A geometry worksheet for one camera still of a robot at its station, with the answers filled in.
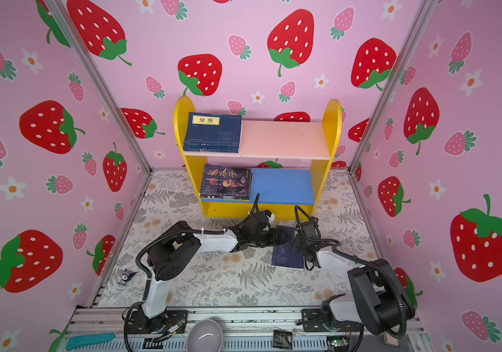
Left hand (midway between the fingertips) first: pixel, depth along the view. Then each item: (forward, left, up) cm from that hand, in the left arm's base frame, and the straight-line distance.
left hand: (287, 240), depth 89 cm
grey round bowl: (-33, +29, -3) cm, 44 cm away
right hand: (+2, -6, -4) cm, 7 cm away
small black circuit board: (-34, +4, -3) cm, 34 cm away
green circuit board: (-34, -15, -5) cm, 38 cm away
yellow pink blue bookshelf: (+19, -2, +7) cm, 20 cm away
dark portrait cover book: (+19, +26, +14) cm, 35 cm away
